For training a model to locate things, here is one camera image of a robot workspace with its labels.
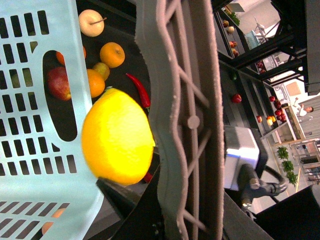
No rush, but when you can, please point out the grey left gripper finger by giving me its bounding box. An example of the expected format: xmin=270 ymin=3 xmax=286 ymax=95
xmin=135 ymin=0 xmax=225 ymax=240

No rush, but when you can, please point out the yellow lemon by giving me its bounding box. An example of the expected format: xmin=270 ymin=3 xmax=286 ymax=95
xmin=81 ymin=88 xmax=156 ymax=186

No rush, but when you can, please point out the light blue shopping basket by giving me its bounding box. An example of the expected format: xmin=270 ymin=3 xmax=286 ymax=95
xmin=0 ymin=0 xmax=103 ymax=240

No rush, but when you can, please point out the orange apple-shaped fruit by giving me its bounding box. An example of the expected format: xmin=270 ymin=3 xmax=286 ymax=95
xmin=99 ymin=42 xmax=126 ymax=68

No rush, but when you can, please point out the red chili pepper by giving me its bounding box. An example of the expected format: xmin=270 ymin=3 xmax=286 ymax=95
xmin=125 ymin=73 xmax=151 ymax=112

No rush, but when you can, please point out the brown kiwi upper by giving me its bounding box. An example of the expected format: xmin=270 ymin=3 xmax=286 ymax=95
xmin=92 ymin=62 xmax=110 ymax=81

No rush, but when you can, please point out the white asian pear back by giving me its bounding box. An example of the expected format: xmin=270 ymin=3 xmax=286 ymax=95
xmin=78 ymin=9 xmax=107 ymax=37

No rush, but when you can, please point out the yellow-orange persimmon centre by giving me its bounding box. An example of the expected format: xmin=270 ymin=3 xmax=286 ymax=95
xmin=86 ymin=69 xmax=105 ymax=98

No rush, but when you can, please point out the small orange tangerine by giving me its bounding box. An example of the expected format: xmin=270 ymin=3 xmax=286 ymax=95
xmin=55 ymin=46 xmax=87 ymax=66

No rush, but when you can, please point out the red-yellow apple centre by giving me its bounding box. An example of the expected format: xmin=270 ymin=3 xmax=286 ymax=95
xmin=46 ymin=66 xmax=72 ymax=101

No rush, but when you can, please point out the person in white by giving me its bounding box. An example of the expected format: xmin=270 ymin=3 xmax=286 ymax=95
xmin=292 ymin=97 xmax=314 ymax=123

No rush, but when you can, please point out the large orange left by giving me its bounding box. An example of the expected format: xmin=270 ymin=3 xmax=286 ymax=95
xmin=41 ymin=207 xmax=67 ymax=236

